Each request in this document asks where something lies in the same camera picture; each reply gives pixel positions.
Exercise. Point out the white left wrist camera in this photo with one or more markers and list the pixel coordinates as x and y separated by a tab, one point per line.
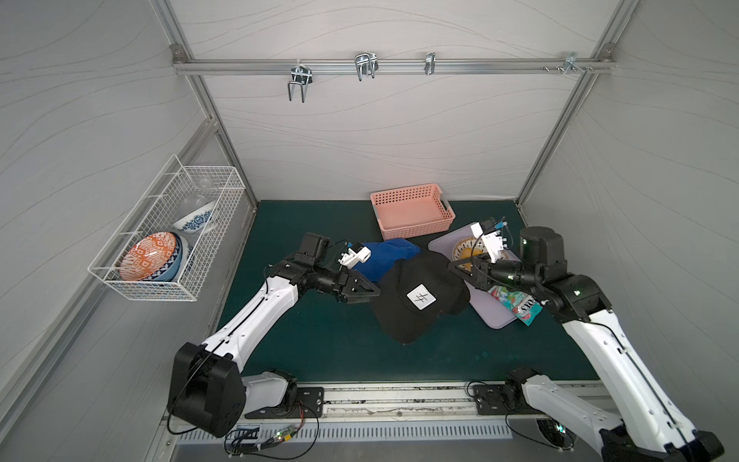
354	254

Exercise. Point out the white wire wall basket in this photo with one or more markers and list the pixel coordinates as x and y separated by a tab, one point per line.
177	191

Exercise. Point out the small metal hook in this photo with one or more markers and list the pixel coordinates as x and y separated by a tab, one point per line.
430	62

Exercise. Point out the blue baseball cap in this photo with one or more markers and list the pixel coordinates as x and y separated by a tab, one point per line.
383	257

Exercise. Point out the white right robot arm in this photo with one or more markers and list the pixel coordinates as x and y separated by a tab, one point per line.
646	426

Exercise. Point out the aluminium hanging rail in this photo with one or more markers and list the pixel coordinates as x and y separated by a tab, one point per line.
414	66

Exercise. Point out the orange patterned bowl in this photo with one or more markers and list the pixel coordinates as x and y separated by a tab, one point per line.
147	256

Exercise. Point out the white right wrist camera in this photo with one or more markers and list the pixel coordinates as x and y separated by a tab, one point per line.
491	236

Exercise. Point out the metal wire hook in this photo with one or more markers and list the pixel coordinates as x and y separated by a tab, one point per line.
366	65

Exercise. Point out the metal double hook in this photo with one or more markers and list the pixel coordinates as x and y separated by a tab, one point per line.
301	78

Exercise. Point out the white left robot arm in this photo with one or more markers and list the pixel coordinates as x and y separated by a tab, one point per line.
207	387

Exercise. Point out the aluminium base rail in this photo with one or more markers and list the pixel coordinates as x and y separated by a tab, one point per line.
386	401

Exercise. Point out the black baseball cap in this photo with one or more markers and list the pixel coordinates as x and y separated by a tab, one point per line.
415	293

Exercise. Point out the patterned plate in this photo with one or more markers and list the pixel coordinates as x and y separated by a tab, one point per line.
467	248

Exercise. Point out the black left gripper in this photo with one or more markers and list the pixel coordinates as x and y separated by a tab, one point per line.
344	283

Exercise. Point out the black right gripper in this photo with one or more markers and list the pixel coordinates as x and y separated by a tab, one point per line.
476	271

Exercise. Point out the blue patterned bowl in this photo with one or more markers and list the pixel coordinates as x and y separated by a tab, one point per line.
197	220

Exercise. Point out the green snack packet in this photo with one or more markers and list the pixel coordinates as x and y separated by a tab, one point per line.
524	307

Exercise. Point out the pink perforated plastic basket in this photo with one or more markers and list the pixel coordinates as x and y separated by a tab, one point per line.
410	212

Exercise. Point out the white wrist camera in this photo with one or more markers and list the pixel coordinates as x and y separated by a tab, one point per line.
354	254
491	236

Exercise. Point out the metal corner hook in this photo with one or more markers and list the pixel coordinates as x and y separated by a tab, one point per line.
570	65

